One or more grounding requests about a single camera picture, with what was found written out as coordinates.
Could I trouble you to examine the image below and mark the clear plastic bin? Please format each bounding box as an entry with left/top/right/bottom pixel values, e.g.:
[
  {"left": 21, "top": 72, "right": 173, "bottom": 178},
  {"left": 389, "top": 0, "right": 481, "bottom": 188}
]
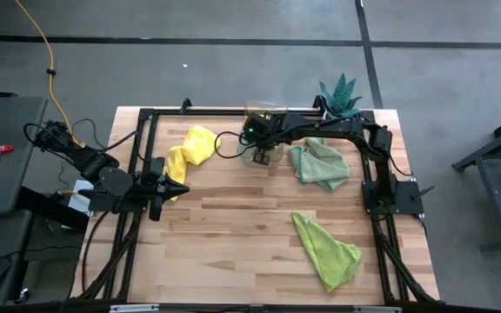
[{"left": 236, "top": 98, "right": 288, "bottom": 170}]

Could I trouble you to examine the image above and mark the grey desk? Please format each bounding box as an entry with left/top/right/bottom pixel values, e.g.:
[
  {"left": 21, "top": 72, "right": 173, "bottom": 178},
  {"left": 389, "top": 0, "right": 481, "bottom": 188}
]
[{"left": 0, "top": 96, "right": 49, "bottom": 218}]

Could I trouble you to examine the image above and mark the lime green microfiber towel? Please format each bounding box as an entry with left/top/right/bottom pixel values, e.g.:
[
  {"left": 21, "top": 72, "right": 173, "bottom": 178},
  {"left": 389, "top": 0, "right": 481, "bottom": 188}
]
[{"left": 291, "top": 210, "right": 363, "bottom": 294}]

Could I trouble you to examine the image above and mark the yellow power cable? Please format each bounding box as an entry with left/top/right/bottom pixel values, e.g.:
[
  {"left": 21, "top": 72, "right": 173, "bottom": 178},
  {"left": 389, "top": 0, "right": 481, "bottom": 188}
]
[{"left": 13, "top": 0, "right": 82, "bottom": 147}]

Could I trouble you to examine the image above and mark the yellow microfiber towel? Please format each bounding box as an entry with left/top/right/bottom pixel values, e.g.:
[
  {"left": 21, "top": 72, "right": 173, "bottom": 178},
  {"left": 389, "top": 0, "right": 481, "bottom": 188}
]
[{"left": 163, "top": 124, "right": 223, "bottom": 203}]

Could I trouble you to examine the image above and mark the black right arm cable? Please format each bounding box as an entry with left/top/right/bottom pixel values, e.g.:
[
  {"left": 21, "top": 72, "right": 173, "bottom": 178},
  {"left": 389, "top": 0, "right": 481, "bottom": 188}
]
[{"left": 212, "top": 129, "right": 252, "bottom": 161}]

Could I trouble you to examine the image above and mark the white paper sheet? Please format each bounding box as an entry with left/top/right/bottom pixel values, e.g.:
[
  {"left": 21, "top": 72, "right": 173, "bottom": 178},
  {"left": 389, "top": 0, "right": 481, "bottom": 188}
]
[{"left": 66, "top": 178, "right": 94, "bottom": 215}]

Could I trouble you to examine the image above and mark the silver table bracket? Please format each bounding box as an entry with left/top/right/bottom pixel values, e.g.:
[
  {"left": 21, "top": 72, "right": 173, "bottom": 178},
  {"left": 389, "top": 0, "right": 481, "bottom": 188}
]
[
  {"left": 353, "top": 305, "right": 402, "bottom": 313},
  {"left": 110, "top": 303, "right": 160, "bottom": 313}
]

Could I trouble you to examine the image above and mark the red-handled hex key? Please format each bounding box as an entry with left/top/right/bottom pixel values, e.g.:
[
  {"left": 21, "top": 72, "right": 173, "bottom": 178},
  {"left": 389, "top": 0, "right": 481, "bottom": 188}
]
[{"left": 0, "top": 143, "right": 16, "bottom": 180}]

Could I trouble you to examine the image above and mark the black metal stand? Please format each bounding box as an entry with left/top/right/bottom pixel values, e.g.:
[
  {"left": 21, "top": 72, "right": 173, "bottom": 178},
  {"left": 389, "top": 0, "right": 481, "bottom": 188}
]
[{"left": 451, "top": 108, "right": 501, "bottom": 254}]

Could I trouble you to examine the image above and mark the snake plant in white pot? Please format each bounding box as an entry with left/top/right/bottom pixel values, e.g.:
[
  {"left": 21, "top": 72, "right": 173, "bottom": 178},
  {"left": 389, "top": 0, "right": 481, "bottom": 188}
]
[{"left": 318, "top": 72, "right": 364, "bottom": 120}]

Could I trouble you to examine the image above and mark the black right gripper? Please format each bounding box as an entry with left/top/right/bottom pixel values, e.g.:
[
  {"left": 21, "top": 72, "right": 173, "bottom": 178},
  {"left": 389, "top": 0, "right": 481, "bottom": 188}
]
[{"left": 244, "top": 111, "right": 287, "bottom": 166}]

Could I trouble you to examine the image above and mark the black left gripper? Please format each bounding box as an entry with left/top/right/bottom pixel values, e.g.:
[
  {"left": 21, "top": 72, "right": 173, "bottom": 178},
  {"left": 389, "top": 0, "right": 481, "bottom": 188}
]
[{"left": 139, "top": 156, "right": 190, "bottom": 222}]

